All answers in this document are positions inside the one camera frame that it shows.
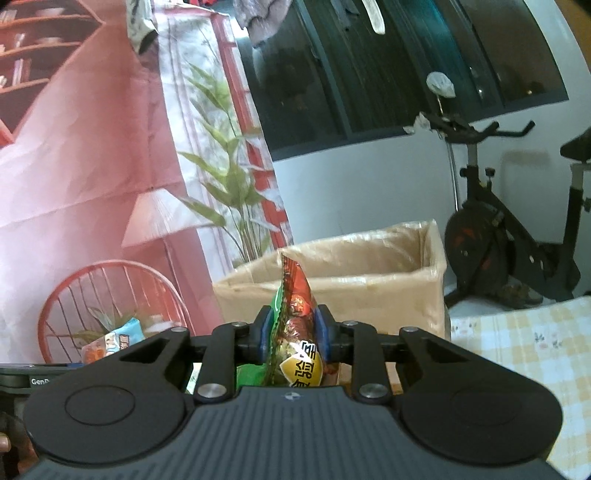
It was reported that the red green snack packet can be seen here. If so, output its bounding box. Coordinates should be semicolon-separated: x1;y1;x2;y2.
236;255;334;388

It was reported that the brown cardboard box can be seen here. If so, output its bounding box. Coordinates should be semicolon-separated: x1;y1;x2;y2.
213;220;450;338

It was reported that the blue snack packet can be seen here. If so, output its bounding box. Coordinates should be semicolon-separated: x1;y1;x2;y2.
81;317;144;364

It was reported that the black exercise bike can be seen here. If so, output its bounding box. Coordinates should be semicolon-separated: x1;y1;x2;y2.
416;111;590;309

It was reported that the checkered floral bed sheet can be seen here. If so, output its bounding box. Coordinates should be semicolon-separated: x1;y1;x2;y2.
451;296;590;479

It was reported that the red printed backdrop curtain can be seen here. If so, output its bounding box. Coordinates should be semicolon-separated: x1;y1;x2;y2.
1;1;291;363

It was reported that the dark glass window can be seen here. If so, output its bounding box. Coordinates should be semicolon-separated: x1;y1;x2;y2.
236;1;567;160

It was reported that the grey hanging cloth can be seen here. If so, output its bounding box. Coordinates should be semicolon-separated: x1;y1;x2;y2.
232;0;293;47

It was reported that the white hanging sock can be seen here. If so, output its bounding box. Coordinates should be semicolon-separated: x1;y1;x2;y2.
362;0;386;35

